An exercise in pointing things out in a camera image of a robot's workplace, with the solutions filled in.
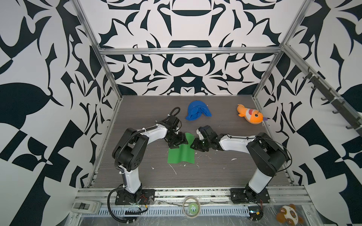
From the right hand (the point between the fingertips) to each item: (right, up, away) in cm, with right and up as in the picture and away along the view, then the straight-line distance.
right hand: (191, 146), depth 90 cm
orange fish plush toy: (+42, +19, +6) cm, 47 cm away
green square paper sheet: (-5, -3, -3) cm, 7 cm away
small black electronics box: (+31, -28, -19) cm, 46 cm away
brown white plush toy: (+44, -26, -23) cm, 56 cm away
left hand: (-4, +2, +1) cm, 4 cm away
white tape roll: (+2, -25, -20) cm, 32 cm away
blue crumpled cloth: (+4, +23, +14) cm, 28 cm away
